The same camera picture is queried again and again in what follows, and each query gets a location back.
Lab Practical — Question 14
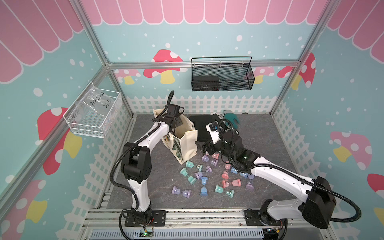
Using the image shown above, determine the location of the purple hourglass front left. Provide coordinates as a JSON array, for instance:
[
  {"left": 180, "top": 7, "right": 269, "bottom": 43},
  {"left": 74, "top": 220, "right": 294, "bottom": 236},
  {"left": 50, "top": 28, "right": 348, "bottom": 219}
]
[{"left": 172, "top": 186, "right": 192, "bottom": 199}]

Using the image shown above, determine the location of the black flat box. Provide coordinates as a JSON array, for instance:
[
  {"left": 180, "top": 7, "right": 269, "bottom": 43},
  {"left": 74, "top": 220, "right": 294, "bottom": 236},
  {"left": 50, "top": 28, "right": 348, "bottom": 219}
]
[{"left": 189, "top": 115, "right": 219, "bottom": 143}]

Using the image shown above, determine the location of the blue hourglass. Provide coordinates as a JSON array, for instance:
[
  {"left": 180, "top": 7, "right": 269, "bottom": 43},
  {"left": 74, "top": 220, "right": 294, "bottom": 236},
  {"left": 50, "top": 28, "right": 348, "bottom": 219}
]
[{"left": 200, "top": 177, "right": 208, "bottom": 197}]

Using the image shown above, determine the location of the clear wire wall basket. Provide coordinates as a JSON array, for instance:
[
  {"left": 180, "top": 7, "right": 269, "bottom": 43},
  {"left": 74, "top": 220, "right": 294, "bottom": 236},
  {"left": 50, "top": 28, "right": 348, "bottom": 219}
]
[{"left": 62, "top": 81, "right": 123, "bottom": 139}]

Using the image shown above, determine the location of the green hourglass front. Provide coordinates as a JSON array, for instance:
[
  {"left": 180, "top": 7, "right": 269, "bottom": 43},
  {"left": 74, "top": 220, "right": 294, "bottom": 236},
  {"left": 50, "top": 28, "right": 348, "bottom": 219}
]
[{"left": 215, "top": 185, "right": 235, "bottom": 199}]

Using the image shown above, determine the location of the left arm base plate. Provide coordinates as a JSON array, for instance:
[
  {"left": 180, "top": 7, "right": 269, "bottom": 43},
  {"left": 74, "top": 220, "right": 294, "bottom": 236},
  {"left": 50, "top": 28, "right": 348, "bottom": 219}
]
[{"left": 123, "top": 209, "right": 167, "bottom": 227}]

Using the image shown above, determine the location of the plastic bag in basket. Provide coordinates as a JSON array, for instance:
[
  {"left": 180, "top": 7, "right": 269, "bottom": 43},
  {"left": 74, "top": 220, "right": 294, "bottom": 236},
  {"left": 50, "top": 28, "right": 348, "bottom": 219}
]
[{"left": 74, "top": 82, "right": 121, "bottom": 133}]

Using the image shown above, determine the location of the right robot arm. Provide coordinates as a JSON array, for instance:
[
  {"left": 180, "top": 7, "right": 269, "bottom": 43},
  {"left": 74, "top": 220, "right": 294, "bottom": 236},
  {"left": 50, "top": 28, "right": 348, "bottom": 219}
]
[{"left": 196, "top": 119, "right": 362, "bottom": 229}]

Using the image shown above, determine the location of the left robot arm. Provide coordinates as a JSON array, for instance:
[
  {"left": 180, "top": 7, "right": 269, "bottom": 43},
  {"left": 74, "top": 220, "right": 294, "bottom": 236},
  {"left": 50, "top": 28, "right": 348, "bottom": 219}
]
[{"left": 110, "top": 91, "right": 182, "bottom": 224}]

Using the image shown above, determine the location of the green rubber glove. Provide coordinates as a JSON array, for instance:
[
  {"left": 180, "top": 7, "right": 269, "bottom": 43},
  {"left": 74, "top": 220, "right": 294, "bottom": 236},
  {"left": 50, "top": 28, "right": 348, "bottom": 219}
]
[{"left": 224, "top": 110, "right": 240, "bottom": 128}]

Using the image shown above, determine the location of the black box in basket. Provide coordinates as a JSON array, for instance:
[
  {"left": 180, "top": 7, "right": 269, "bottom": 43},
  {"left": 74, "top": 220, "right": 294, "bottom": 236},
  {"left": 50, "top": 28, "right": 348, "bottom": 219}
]
[{"left": 192, "top": 76, "right": 220, "bottom": 92}]

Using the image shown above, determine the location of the pink hourglass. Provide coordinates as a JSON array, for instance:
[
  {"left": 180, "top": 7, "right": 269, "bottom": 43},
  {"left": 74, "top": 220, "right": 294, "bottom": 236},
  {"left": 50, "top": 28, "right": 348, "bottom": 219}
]
[{"left": 222, "top": 179, "right": 242, "bottom": 188}]

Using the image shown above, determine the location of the cream canvas tote bag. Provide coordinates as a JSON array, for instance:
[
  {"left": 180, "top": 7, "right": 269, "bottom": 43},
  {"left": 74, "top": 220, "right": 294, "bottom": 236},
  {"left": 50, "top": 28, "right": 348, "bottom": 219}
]
[{"left": 155, "top": 114, "right": 198, "bottom": 165}]

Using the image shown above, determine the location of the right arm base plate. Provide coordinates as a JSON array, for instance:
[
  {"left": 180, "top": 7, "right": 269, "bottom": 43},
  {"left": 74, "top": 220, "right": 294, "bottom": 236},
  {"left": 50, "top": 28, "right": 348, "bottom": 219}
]
[{"left": 244, "top": 209, "right": 285, "bottom": 227}]

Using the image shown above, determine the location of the teal hourglass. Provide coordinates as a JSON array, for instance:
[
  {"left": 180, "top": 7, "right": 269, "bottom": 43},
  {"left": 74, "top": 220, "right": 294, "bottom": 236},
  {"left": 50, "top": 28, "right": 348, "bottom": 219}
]
[{"left": 180, "top": 168, "right": 188, "bottom": 177}]

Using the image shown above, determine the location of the black mesh wall basket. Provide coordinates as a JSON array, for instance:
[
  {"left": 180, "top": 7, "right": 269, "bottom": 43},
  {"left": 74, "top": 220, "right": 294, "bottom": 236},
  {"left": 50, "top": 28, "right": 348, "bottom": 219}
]
[{"left": 191, "top": 56, "right": 255, "bottom": 91}]

